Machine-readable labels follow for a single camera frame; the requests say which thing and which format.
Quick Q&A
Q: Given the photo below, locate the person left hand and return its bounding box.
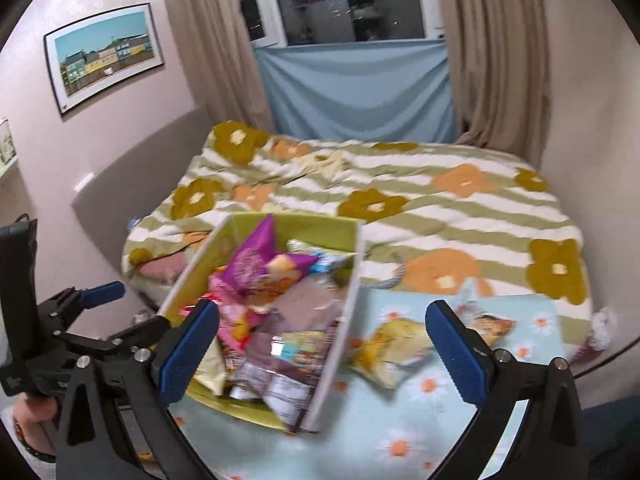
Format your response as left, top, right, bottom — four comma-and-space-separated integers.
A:
13, 394, 58, 455

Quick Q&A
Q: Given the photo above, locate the purple chip bag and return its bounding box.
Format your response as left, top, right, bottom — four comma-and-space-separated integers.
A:
220, 216, 319, 295

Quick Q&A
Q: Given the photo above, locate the light blue daisy tablecloth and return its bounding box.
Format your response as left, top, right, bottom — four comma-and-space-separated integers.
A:
171, 286, 563, 479

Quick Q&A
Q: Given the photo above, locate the pink pillow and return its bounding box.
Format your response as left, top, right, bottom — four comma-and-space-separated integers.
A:
138, 252, 189, 284

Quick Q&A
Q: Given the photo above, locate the window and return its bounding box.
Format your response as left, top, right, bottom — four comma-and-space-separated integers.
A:
240, 0, 445, 48

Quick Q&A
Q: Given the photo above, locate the beige left curtain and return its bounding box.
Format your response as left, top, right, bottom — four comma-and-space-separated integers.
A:
165, 0, 276, 132

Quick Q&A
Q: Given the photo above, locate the pink red snack bag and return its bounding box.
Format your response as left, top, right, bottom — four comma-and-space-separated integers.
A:
207, 273, 264, 353

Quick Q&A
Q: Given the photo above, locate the floral striped green blanket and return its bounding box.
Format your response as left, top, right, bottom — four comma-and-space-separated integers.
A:
120, 122, 593, 354

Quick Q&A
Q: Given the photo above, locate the framed houses picture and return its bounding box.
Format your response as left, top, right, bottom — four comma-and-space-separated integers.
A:
43, 2, 165, 116

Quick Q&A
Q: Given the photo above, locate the beige right curtain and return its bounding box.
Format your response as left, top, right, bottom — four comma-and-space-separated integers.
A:
438, 0, 550, 166

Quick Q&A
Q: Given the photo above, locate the clear potato chip bag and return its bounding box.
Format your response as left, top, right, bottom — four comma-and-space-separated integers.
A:
456, 302, 516, 349

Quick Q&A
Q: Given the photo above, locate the light blue window cloth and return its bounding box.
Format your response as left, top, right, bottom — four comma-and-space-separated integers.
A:
255, 39, 458, 144

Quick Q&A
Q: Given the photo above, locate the blue white snack packet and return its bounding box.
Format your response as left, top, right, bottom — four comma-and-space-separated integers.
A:
286, 238, 355, 274

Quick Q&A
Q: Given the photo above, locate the yellow green chip bag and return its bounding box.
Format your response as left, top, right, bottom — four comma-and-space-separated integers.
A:
349, 318, 434, 390

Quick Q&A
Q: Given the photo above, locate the green cardboard snack box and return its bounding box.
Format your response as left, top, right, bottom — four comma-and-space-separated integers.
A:
160, 212, 364, 432

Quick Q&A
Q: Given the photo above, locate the beige curtain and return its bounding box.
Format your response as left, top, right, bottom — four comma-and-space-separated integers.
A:
165, 0, 276, 132
438, 0, 550, 166

